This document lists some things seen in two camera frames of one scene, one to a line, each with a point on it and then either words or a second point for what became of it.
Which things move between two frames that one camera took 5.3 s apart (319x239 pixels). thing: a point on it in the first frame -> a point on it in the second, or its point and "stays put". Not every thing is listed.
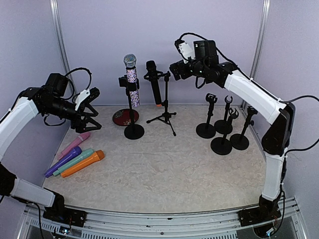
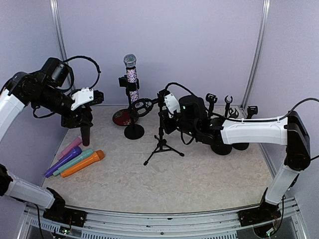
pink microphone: (81, 137) stays put
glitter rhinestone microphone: (129, 61) stays put
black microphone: (152, 74) -> (85, 132)
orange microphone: (86, 163) stays put
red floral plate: (122, 117) stays put
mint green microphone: (83, 154) stays put
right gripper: (175, 68) -> (168, 127)
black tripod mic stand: (167, 115) -> (162, 144)
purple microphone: (77, 150) stays put
